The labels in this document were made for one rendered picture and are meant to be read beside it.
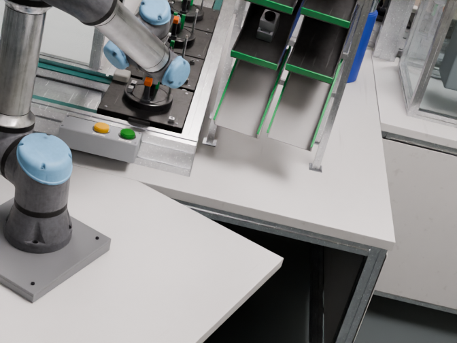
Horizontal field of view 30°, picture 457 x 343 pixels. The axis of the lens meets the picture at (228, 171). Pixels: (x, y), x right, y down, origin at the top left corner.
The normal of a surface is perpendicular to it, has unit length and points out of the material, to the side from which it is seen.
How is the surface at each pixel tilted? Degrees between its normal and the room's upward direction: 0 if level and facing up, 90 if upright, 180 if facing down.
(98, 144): 90
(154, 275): 0
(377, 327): 0
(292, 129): 45
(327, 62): 25
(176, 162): 90
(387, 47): 90
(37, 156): 8
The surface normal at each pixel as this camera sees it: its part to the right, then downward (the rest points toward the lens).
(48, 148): 0.29, -0.75
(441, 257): -0.10, 0.49
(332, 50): 0.08, -0.57
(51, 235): 0.57, 0.27
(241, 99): -0.04, -0.28
